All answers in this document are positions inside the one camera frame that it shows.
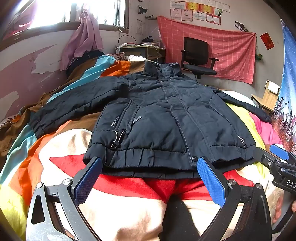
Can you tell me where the starry blue wall poster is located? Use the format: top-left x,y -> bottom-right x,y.
272,20 -> 296,153

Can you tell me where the window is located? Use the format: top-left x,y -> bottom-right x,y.
14,0 -> 130,30

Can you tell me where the black wall sticker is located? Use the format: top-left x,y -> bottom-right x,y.
235,21 -> 249,32

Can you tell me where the dark clothes pile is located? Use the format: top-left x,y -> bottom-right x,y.
66,50 -> 105,77

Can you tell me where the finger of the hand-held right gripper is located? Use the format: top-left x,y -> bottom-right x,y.
270,144 -> 291,161
253,147 -> 279,172

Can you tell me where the dark navy padded jacket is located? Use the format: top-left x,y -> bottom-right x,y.
30,62 -> 273,179

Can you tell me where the light wooden chair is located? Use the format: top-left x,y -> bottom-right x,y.
251,80 -> 281,116

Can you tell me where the group of wall certificates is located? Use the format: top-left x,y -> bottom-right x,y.
170,0 -> 230,25

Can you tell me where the black office chair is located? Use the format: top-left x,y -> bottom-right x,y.
180,37 -> 220,80

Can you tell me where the red wall envelope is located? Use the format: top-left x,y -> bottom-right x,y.
260,32 -> 275,50

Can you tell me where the multicolour striped bed sheet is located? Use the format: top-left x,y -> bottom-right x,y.
0,54 -> 284,241

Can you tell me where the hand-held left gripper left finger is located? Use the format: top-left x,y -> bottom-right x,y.
26,156 -> 103,241

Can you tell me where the cream and red plush blanket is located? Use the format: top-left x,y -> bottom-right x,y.
39,128 -> 279,241

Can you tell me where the wooden desk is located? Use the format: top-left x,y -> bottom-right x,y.
115,43 -> 166,63

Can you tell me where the black hoop cable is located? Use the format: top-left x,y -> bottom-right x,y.
118,35 -> 137,45

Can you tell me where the person's right hand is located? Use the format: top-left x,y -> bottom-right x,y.
273,196 -> 296,224

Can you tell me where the red checked wall cloth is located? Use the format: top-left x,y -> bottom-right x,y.
157,16 -> 257,84

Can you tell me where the pink hanging garment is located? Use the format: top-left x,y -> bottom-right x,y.
60,5 -> 104,71

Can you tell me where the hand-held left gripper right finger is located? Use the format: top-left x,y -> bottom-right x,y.
196,156 -> 272,241

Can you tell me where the white charger cable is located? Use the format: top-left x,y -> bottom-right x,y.
148,45 -> 160,63

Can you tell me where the floral pillow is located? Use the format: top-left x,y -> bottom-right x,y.
109,52 -> 130,61

